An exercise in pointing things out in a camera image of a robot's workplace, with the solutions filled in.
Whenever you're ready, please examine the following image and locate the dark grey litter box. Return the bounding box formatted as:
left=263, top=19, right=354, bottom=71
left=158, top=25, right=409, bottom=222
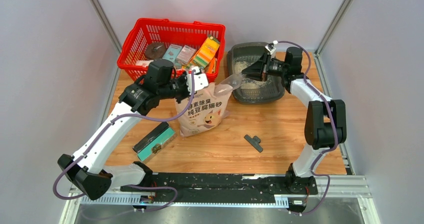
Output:
left=226, top=41, right=285, bottom=105

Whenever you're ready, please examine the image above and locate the yellow orange carton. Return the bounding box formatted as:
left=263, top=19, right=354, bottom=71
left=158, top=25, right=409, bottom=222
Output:
left=189, top=35, right=221, bottom=69

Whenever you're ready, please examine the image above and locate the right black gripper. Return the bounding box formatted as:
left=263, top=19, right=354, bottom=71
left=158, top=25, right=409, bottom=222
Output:
left=241, top=52, right=288, bottom=82

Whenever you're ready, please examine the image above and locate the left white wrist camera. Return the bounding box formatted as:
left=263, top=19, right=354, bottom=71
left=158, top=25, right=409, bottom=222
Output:
left=187, top=66, right=209, bottom=95

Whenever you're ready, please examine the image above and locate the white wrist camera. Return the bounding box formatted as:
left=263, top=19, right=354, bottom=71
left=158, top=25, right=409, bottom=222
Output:
left=264, top=40, right=279, bottom=57
left=187, top=66, right=209, bottom=95

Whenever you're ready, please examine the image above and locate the red plastic shopping basket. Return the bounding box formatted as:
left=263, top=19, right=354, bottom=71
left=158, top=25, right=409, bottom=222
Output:
left=117, top=18, right=226, bottom=83

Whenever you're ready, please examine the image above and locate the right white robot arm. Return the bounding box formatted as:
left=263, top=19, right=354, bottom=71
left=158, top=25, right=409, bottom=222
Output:
left=242, top=44, right=347, bottom=194

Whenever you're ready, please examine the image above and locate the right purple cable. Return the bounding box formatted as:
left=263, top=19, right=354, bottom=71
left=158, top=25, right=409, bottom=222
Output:
left=276, top=40, right=340, bottom=216

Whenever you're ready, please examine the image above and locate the clear plastic scoop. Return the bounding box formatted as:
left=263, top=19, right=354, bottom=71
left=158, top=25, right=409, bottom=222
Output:
left=214, top=72, right=245, bottom=97

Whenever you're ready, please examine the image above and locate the grey pink small box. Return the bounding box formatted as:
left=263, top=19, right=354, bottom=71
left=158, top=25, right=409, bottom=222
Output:
left=175, top=45, right=197, bottom=66

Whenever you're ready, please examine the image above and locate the white pink packet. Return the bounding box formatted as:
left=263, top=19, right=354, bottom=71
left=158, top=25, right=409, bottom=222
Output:
left=135, top=60, right=153, bottom=68

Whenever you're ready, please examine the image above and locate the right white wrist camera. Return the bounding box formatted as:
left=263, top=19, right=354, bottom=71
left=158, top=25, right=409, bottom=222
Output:
left=264, top=40, right=279, bottom=57

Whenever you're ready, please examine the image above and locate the teal small box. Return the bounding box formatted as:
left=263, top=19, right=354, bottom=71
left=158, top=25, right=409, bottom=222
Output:
left=162, top=44, right=183, bottom=63

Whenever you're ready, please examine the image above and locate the black bag clip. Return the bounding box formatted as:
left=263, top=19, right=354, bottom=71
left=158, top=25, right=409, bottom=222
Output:
left=244, top=134, right=263, bottom=153

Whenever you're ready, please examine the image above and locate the pink cat litter bag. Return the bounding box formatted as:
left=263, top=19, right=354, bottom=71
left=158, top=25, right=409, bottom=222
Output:
left=177, top=82, right=233, bottom=137

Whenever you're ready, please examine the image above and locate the brown round object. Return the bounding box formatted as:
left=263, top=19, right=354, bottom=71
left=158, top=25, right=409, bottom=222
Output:
left=144, top=42, right=167, bottom=60

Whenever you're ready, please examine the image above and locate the teal and black box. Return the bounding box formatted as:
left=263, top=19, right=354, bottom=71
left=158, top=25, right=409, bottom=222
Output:
left=132, top=122, right=176, bottom=163

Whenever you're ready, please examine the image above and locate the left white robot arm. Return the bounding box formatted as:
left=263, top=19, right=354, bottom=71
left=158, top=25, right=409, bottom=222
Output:
left=52, top=59, right=209, bottom=200

